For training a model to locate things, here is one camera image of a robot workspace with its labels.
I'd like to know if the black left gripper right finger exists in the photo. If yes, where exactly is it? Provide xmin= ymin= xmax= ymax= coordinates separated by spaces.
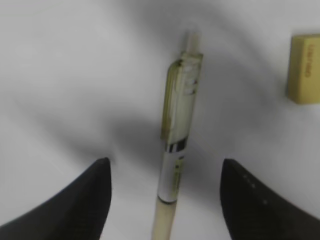
xmin=219 ymin=159 xmax=320 ymax=240

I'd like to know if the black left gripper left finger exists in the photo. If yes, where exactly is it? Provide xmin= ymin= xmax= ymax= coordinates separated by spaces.
xmin=0 ymin=158 xmax=112 ymax=240

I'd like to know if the beige ballpoint pen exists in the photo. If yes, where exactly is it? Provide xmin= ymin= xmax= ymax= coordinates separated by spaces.
xmin=151 ymin=30 xmax=204 ymax=240

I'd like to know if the yellow eraser left front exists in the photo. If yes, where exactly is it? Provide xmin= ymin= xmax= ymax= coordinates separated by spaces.
xmin=286 ymin=34 xmax=320 ymax=105

